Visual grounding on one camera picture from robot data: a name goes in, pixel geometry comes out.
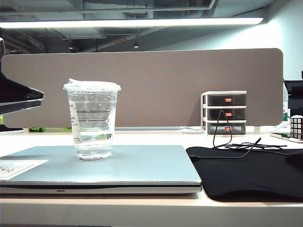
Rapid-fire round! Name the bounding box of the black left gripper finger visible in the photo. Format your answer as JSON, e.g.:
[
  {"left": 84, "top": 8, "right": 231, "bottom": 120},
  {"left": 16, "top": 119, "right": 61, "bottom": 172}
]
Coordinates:
[
  {"left": 0, "top": 72, "right": 45, "bottom": 104},
  {"left": 0, "top": 99, "right": 42, "bottom": 116}
]

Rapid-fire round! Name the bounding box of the clear plastic cup with lid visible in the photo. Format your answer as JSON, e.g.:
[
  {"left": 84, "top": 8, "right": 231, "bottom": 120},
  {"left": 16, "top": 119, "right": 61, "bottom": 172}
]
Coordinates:
[{"left": 62, "top": 78, "right": 122, "bottom": 162}]

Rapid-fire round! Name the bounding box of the white sticker on laptop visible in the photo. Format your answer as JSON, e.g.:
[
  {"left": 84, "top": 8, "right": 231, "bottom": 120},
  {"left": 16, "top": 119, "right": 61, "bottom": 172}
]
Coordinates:
[{"left": 0, "top": 159, "right": 49, "bottom": 180}]

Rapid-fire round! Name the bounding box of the silver Dell laptop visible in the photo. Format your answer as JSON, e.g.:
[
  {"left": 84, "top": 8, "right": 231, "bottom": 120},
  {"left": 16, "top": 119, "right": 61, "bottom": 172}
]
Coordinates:
[{"left": 0, "top": 145, "right": 203, "bottom": 196}]

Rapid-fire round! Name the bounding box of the black flat object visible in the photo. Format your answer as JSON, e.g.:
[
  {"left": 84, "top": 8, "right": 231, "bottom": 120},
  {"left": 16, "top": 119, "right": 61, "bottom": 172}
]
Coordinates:
[{"left": 0, "top": 124, "right": 25, "bottom": 133}]

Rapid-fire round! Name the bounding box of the green object behind divider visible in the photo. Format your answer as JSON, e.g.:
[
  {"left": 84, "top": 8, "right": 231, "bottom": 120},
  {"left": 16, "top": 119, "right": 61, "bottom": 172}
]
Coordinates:
[{"left": 28, "top": 127, "right": 73, "bottom": 133}]

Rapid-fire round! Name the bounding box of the long ceiling light strip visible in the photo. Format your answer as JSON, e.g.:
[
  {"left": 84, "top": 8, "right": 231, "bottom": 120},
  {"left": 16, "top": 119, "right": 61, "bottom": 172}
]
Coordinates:
[{"left": 0, "top": 17, "right": 264, "bottom": 29}]

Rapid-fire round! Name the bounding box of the brown fabric desk divider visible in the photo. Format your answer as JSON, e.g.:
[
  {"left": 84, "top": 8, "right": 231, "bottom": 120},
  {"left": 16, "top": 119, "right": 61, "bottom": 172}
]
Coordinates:
[{"left": 1, "top": 48, "right": 284, "bottom": 129}]

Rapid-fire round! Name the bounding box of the white three-drawer desk organizer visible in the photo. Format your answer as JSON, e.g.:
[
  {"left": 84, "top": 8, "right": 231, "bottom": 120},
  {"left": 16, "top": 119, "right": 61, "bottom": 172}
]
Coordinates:
[{"left": 200, "top": 90, "right": 248, "bottom": 137}]

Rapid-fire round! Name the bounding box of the black mouse pad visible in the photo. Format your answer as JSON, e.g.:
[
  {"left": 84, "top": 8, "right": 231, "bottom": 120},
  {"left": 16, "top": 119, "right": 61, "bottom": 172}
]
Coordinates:
[{"left": 185, "top": 146, "right": 303, "bottom": 203}]

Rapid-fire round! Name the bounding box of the clear bottle with green label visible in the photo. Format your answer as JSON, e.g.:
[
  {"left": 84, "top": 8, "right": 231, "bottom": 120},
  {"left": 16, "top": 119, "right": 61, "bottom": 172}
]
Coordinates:
[{"left": 281, "top": 84, "right": 291, "bottom": 123}]

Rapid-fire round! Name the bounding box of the black monitor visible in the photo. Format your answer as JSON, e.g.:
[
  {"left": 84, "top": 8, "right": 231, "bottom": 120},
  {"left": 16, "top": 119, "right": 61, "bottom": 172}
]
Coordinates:
[{"left": 284, "top": 80, "right": 303, "bottom": 117}]

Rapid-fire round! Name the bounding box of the Rubik's cube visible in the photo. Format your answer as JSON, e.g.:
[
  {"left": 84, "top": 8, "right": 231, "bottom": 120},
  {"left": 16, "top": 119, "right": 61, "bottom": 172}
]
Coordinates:
[{"left": 289, "top": 115, "right": 303, "bottom": 141}]

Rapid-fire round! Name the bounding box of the thin black cable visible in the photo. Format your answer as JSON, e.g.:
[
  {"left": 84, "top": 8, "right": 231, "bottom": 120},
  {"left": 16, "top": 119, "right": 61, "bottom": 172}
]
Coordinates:
[{"left": 213, "top": 109, "right": 288, "bottom": 159}]

